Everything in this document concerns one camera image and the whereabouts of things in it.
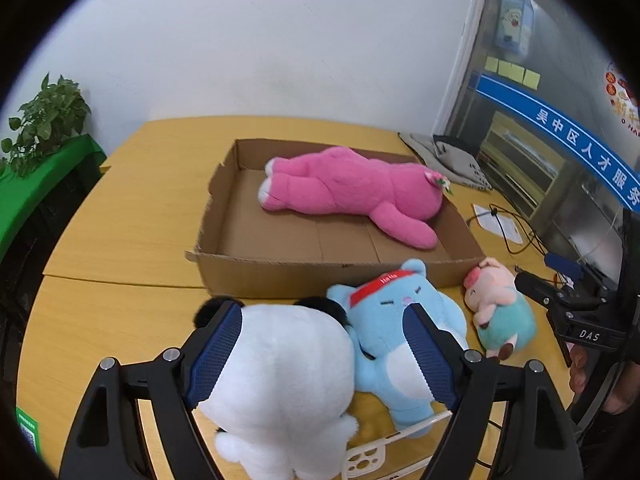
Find pink pig plush toy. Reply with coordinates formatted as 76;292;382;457
463;257;537;361

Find blue cat plush toy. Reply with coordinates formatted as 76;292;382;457
326;259;469;431

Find white panda plush toy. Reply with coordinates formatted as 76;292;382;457
198;296;358;479

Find person's right hand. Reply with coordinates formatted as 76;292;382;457
570;344;640;415

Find white paper sheet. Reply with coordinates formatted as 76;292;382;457
473;204;523;245

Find blue window banner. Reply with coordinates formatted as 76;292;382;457
475;74;639;214

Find grey folded cloth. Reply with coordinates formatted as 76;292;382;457
398;133;492;191

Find yellow sticky notes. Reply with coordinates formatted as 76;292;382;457
484;56;541;90

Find pink bear plush toy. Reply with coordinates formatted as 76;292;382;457
257;146;450;249

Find green covered side table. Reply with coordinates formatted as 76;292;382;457
1;134;106;256

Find blue cartoon poster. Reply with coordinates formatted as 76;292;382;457
495;0;534;58

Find green potted plant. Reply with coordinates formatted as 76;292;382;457
1;75;91;177

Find black cable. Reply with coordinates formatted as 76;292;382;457
465;202;549;257

